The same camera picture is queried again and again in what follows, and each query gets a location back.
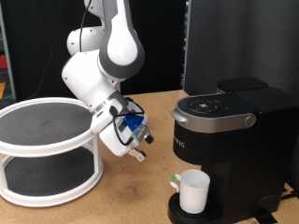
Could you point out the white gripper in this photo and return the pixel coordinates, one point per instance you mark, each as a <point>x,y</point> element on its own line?
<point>112,140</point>

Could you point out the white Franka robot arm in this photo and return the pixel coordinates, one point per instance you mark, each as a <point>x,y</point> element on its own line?
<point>106,68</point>

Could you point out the black Keurig coffee machine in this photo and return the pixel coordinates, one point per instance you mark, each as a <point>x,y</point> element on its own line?
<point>249,140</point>

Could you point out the white two-tier turntable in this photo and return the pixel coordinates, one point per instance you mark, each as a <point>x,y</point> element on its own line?
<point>46,149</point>

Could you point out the black backdrop curtain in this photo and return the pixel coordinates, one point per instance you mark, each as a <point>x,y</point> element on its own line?
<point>162,46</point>

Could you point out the red background object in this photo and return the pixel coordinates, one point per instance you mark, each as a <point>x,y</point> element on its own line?
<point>2,61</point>

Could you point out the grey metal frame strip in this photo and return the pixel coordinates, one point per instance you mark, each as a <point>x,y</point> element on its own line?
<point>186,31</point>

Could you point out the grey metal shelf post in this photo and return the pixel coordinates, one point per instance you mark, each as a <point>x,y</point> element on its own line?
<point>11,87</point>

